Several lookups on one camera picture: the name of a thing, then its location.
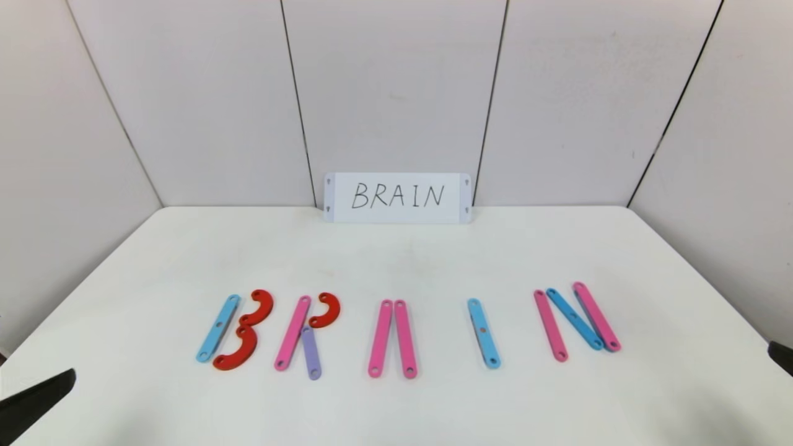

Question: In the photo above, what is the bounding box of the red curved letter piece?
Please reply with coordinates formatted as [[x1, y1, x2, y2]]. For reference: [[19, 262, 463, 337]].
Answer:
[[309, 292, 341, 329], [238, 289, 274, 329], [212, 325, 258, 372]]

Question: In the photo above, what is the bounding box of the blue bar with holes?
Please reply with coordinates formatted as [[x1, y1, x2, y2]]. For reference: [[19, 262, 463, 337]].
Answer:
[[196, 294, 242, 364], [467, 298, 502, 370], [545, 287, 605, 352]]

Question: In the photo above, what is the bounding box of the pink bar with holes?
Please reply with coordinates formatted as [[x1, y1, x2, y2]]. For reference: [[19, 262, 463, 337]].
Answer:
[[572, 281, 623, 353], [367, 300, 395, 379], [274, 295, 312, 372], [394, 300, 418, 380], [533, 289, 569, 363]]

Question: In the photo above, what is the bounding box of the white BRAIN sign card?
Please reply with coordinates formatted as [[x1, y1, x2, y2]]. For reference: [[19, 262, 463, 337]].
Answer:
[[323, 172, 473, 224]]

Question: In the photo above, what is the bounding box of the purple short bar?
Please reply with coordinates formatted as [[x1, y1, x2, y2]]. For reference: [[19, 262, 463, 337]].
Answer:
[[300, 326, 322, 381]]

